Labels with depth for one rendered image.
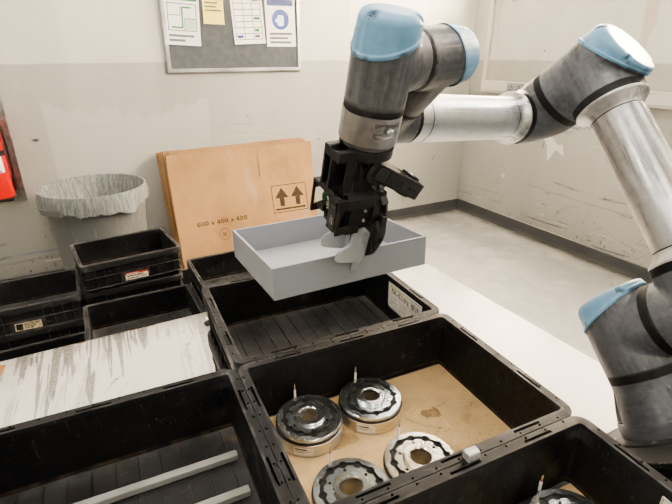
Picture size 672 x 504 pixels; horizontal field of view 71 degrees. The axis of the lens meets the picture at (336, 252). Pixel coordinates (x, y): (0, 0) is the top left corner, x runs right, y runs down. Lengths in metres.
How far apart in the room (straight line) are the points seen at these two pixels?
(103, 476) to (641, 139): 0.94
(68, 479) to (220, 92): 2.85
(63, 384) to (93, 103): 2.27
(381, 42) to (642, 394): 0.65
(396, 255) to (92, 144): 2.72
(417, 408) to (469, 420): 0.08
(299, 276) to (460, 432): 0.36
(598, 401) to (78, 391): 1.12
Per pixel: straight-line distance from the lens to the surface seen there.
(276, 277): 0.68
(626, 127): 0.89
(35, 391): 1.26
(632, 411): 0.90
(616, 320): 0.88
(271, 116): 3.51
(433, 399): 0.87
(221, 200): 3.28
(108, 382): 1.21
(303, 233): 0.90
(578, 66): 0.93
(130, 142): 3.31
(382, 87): 0.56
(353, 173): 0.61
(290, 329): 1.04
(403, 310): 1.02
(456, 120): 0.80
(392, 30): 0.54
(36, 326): 2.22
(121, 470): 0.81
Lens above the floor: 1.38
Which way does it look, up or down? 23 degrees down
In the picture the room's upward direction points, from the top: straight up
